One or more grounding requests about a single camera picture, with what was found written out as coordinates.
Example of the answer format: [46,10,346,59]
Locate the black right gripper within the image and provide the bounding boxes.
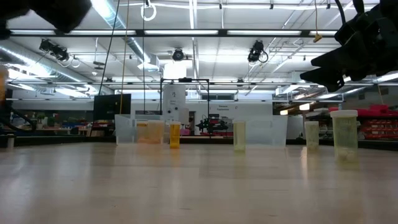
[300,12,398,93]

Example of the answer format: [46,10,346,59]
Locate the large clear vial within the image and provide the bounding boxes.
[330,110,359,162]

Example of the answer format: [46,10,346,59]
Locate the medium yellow-green pill bottle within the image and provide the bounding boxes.
[304,120,320,152]

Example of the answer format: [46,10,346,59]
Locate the slim yellow-green pill bottle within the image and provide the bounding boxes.
[233,119,247,152]

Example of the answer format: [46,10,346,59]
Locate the slim orange pill bottle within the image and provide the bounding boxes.
[169,121,182,149]

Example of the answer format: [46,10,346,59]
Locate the large orange pill bottle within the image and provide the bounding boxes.
[0,65,9,105]

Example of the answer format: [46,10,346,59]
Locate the clear plastic bin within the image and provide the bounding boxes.
[235,114,289,147]
[114,113,170,146]

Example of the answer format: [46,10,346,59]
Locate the shelf with red bins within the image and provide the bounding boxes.
[310,104,398,141]

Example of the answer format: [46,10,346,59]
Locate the small black background robot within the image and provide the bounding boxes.
[195,114,229,137]

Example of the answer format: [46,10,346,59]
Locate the white machine cabinet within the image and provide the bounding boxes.
[162,84,190,125]

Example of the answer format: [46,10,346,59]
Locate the black monitor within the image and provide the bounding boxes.
[93,93,132,121]

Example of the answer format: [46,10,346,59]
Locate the cluttered background workbench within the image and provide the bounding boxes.
[9,110,113,138]

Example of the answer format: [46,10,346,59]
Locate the yellow hanging cord connector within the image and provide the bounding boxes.
[312,0,323,44]

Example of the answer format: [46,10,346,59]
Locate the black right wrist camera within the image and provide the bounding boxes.
[334,11,379,44]

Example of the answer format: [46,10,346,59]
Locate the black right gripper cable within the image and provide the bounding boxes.
[338,0,348,24]

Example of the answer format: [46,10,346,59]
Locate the thin black metal frame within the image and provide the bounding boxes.
[160,77,211,122]

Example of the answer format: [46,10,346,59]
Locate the round black ceiling camera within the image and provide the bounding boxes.
[172,47,185,62]

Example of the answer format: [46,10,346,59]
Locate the thin black hanging cable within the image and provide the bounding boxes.
[142,0,146,114]

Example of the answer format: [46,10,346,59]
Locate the white hanging cable loop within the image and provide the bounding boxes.
[140,0,157,22]

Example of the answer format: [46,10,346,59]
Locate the black ceiling camera cluster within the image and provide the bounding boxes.
[39,38,71,62]

